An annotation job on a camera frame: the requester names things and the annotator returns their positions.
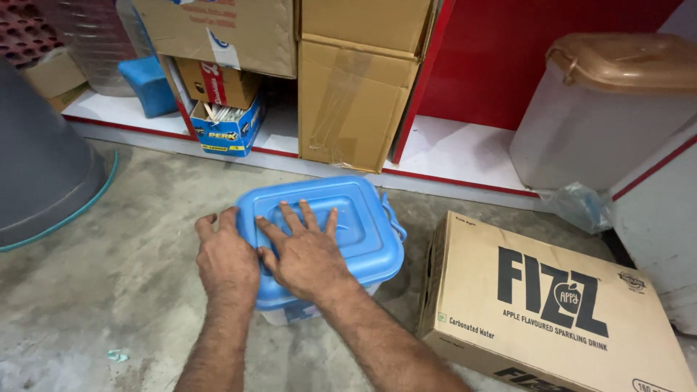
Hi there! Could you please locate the blue printed snack box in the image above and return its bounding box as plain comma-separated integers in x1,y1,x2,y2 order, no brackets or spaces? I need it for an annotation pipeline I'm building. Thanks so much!
189,90,267,158

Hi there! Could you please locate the printed brown drink carton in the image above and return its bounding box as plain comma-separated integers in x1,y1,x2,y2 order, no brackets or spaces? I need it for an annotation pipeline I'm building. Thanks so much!
417,211,697,392

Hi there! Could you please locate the grey plastic tub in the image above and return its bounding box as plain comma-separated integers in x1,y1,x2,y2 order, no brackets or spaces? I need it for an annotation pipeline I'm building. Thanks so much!
0,57,119,253

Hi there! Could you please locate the white cabinet with red stripe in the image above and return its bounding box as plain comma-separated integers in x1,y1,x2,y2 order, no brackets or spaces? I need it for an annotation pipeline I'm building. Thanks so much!
608,0,697,336

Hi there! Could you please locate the blue plastic stool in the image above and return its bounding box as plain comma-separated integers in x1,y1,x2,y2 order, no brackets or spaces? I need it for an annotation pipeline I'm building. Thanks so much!
118,54,179,119

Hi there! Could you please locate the red perforated crate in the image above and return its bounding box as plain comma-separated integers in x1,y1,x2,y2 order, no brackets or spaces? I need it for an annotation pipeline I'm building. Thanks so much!
0,0,66,70

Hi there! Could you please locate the red shelf unit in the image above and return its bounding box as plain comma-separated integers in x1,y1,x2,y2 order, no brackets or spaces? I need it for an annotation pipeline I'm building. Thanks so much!
61,0,685,213

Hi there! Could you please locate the blue plastic container lid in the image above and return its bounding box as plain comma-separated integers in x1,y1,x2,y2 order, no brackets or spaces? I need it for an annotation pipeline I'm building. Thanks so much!
235,175,408,311

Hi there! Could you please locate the person's right hand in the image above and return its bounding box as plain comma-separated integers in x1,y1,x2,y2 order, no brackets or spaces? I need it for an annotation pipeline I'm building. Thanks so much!
255,199,355,303

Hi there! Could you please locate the tall taped cardboard box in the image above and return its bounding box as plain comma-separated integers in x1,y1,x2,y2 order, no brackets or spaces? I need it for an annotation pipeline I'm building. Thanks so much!
297,0,436,174

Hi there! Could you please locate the small brown box red label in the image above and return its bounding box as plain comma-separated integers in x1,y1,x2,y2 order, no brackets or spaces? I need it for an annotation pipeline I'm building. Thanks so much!
174,57,263,111

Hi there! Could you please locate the translucent bin with brown lid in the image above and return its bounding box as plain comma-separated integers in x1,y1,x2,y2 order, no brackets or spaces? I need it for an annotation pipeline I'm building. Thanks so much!
509,32,697,192

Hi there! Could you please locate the large cardboard box white label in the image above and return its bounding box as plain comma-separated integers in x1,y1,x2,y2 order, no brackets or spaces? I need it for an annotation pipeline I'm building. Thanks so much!
132,0,298,79

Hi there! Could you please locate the person's left hand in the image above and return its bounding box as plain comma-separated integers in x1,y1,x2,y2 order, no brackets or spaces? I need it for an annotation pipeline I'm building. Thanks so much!
194,206,261,307

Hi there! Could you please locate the crumpled clear plastic bag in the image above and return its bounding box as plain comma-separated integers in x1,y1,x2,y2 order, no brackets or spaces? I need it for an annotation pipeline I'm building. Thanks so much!
536,181,614,235

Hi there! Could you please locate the small open cardboard box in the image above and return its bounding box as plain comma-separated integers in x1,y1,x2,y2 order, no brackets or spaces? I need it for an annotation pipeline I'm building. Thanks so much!
21,47,91,114

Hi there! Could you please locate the clear plastic jar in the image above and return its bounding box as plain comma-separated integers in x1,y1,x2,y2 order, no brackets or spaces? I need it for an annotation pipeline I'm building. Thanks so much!
33,0,154,98

